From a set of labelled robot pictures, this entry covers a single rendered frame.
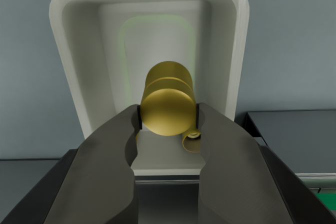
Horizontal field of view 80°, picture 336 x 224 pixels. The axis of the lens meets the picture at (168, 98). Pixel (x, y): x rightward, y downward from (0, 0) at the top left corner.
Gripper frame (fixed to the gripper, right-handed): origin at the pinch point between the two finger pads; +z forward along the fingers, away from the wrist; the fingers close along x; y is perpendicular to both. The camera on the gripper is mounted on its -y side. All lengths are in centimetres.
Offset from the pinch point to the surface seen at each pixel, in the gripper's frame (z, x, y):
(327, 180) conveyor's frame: 3.9, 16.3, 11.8
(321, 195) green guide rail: 2.9, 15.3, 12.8
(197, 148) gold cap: 11.1, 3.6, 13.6
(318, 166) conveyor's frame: 5.1, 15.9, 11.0
